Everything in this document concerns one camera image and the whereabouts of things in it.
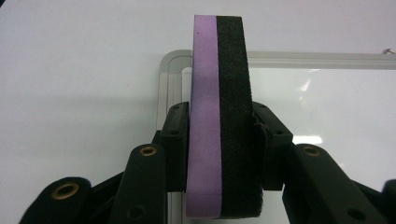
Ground silver-framed whiteboard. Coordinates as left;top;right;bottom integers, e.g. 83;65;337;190
156;49;396;224

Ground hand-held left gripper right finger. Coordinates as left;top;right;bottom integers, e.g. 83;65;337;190
251;101;294;191

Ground purple and black eraser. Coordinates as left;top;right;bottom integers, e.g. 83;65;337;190
185;14;264;219

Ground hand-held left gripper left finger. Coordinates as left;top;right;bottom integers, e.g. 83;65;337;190
160;101;191;193

